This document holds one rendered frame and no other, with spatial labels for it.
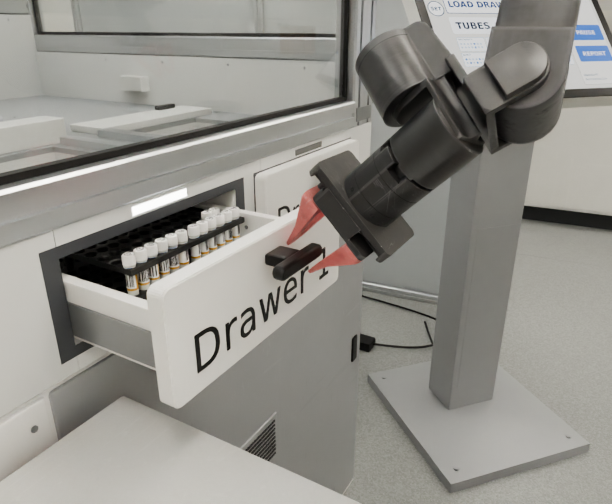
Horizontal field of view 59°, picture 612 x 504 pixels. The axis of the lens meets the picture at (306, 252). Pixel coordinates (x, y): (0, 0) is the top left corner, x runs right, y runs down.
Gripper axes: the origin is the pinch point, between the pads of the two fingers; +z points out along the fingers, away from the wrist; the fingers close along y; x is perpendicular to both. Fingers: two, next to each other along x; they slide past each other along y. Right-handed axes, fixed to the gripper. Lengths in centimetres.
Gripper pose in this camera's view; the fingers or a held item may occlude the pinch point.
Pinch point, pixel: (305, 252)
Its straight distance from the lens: 53.9
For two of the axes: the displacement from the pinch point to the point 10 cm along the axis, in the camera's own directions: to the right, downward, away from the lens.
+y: -6.1, -7.9, 0.6
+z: -6.2, 5.1, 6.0
